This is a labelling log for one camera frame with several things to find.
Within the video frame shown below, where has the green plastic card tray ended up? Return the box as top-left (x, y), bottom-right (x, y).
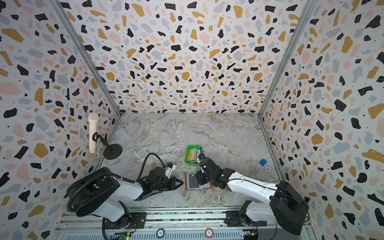
top-left (185, 145), bottom-right (202, 166)

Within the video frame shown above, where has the brown leather card holder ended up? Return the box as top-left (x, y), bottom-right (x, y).
top-left (185, 173), bottom-right (213, 191)

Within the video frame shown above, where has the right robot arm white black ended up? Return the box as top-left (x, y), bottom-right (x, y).
top-left (198, 158), bottom-right (309, 236)

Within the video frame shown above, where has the stack of cards in tray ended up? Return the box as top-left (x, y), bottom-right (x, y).
top-left (186, 148), bottom-right (201, 163)

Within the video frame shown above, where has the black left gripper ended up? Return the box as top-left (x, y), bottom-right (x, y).
top-left (153, 177), bottom-right (187, 193)

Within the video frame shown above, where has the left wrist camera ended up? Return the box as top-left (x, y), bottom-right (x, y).
top-left (165, 163), bottom-right (176, 179)

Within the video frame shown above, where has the black microphone stand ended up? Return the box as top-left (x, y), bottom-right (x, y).
top-left (94, 133), bottom-right (123, 160)

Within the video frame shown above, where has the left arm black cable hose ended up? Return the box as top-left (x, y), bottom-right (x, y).
top-left (66, 152), bottom-right (166, 212)

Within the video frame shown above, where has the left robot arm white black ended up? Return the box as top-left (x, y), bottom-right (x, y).
top-left (67, 166), bottom-right (184, 223)

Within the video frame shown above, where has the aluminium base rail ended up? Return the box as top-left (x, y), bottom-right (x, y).
top-left (52, 207), bottom-right (317, 240)

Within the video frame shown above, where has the blue cube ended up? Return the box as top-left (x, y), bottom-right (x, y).
top-left (260, 159), bottom-right (267, 166)

